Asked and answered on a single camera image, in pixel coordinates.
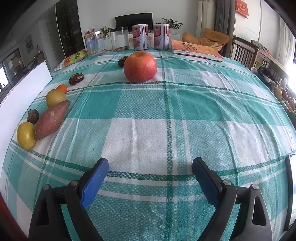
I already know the yellow-green round fruit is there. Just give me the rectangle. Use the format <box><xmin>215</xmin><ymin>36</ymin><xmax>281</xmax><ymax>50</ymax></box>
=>
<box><xmin>16</xmin><ymin>121</ymin><xmax>37</xmax><ymax>150</ymax></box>
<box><xmin>46</xmin><ymin>89</ymin><xmax>67</xmax><ymax>108</ymax></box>

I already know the purple sweet potato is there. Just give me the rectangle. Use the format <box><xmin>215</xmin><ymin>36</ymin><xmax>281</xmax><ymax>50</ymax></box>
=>
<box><xmin>34</xmin><ymin>100</ymin><xmax>70</xmax><ymax>140</ymax></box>

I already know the dark water chestnut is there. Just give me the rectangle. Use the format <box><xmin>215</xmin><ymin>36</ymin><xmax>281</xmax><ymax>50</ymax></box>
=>
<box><xmin>118</xmin><ymin>56</ymin><xmax>128</xmax><ymax>68</ymax></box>
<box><xmin>68</xmin><ymin>73</ymin><xmax>84</xmax><ymax>86</ymax></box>
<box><xmin>27</xmin><ymin>109</ymin><xmax>39</xmax><ymax>125</ymax></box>

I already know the small orange tangerine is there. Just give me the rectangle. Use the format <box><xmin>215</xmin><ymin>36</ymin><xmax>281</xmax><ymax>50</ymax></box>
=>
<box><xmin>56</xmin><ymin>84</ymin><xmax>68</xmax><ymax>93</ymax></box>

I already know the large red apple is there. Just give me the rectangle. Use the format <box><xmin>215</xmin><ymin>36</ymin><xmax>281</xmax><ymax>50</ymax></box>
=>
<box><xmin>123</xmin><ymin>51</ymin><xmax>157</xmax><ymax>83</ymax></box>

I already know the white cardboard box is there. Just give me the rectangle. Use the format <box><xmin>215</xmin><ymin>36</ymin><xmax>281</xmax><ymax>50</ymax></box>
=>
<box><xmin>0</xmin><ymin>60</ymin><xmax>53</xmax><ymax>163</ymax></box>

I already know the green white plaid tablecloth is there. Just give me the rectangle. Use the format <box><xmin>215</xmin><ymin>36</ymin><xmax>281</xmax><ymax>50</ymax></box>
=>
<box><xmin>1</xmin><ymin>50</ymin><xmax>295</xmax><ymax>240</ymax></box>

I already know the dark wooden chair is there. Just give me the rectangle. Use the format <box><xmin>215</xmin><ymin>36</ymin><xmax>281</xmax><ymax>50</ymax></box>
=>
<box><xmin>230</xmin><ymin>36</ymin><xmax>259</xmax><ymax>70</ymax></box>

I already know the fruit print packet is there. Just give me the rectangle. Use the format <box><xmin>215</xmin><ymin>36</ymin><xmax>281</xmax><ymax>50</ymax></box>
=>
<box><xmin>53</xmin><ymin>49</ymin><xmax>88</xmax><ymax>72</ymax></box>

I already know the glass jar with lid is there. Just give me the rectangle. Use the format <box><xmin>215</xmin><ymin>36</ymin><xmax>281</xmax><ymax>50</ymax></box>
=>
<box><xmin>84</xmin><ymin>31</ymin><xmax>106</xmax><ymax>56</ymax></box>

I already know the orange cushion armchair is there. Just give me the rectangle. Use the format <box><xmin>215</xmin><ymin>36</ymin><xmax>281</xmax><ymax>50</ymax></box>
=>
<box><xmin>182</xmin><ymin>28</ymin><xmax>230</xmax><ymax>52</ymax></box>

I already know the orange book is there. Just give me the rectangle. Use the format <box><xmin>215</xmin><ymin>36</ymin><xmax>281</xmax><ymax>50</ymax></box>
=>
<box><xmin>171</xmin><ymin>40</ymin><xmax>223</xmax><ymax>62</ymax></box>

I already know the red flower vase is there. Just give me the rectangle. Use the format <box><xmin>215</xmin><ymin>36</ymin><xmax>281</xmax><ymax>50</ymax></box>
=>
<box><xmin>84</xmin><ymin>27</ymin><xmax>95</xmax><ymax>35</ymax></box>

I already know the clear glass cylinder vase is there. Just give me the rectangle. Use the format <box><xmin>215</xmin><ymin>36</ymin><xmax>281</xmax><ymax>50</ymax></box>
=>
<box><xmin>110</xmin><ymin>27</ymin><xmax>130</xmax><ymax>52</ymax></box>

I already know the left red labelled can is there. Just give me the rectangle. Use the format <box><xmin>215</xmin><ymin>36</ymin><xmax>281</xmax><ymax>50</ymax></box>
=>
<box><xmin>132</xmin><ymin>24</ymin><xmax>149</xmax><ymax>51</ymax></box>

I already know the red labelled can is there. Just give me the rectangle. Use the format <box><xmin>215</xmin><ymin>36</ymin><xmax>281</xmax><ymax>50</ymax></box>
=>
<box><xmin>132</xmin><ymin>24</ymin><xmax>149</xmax><ymax>51</ymax></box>
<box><xmin>153</xmin><ymin>24</ymin><xmax>170</xmax><ymax>50</ymax></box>

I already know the right red labelled can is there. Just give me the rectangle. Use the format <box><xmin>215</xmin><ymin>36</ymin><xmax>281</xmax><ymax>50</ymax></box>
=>
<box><xmin>153</xmin><ymin>24</ymin><xmax>170</xmax><ymax>50</ymax></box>

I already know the green potted plant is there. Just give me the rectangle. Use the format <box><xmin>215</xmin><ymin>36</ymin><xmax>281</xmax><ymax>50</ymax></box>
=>
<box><xmin>163</xmin><ymin>18</ymin><xmax>183</xmax><ymax>30</ymax></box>

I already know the dark display cabinet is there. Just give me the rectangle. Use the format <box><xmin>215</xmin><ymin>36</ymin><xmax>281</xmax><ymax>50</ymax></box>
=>
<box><xmin>55</xmin><ymin>0</ymin><xmax>84</xmax><ymax>57</ymax></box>

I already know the black television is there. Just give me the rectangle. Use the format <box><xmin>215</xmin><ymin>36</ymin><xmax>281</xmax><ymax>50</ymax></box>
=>
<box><xmin>115</xmin><ymin>13</ymin><xmax>153</xmax><ymax>32</ymax></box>

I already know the red wall hanging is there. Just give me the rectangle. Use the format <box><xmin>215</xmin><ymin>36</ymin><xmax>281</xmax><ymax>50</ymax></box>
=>
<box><xmin>235</xmin><ymin>0</ymin><xmax>249</xmax><ymax>18</ymax></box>

